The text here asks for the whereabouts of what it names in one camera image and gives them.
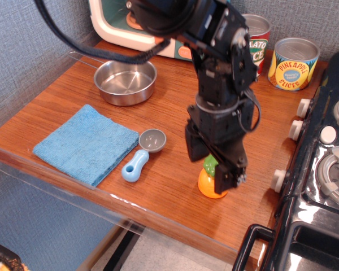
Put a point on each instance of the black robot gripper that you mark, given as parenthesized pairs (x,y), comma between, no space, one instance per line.
(219,130)

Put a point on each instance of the orange carrot salt shaker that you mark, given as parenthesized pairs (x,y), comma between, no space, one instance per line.
(206,181)

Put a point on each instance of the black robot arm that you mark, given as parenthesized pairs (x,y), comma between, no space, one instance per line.
(218,38)

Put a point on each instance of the white stove knob bottom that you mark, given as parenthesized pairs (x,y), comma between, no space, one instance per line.
(277,180)

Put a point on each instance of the white stove knob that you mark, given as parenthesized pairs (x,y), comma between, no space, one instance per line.
(295,129)
(303,108)
(277,180)

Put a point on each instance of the white stove knob middle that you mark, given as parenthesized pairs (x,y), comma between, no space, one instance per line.
(295,129)

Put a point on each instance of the black toy stove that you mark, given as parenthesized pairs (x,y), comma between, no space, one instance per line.
(307,217)

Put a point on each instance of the white stove knob top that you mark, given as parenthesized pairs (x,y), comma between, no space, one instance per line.
(303,108)

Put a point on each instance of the blue grey measuring scoop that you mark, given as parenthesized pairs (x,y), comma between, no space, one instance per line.
(150,141)

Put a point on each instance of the stainless steel pan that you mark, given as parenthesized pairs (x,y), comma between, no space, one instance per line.
(122,84)

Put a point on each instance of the blue folded cloth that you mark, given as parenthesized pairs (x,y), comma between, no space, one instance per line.
(88,146)

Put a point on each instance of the pineapple slices can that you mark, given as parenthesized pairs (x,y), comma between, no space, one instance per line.
(293,63)

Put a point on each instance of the tomato sauce can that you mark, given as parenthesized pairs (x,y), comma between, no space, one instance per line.
(259,31)

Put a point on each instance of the orange microwave turntable plate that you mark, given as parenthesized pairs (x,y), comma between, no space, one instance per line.
(131,21)

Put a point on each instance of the toy microwave oven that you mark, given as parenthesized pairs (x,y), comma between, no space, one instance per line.
(113,22)

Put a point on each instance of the clear acrylic table guard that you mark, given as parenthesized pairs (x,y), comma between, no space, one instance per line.
(166,201)

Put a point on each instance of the orange fuzzy object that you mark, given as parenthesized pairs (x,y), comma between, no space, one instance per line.
(11,264)

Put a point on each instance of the black oven door handle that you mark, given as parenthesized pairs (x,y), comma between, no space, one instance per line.
(254,232)

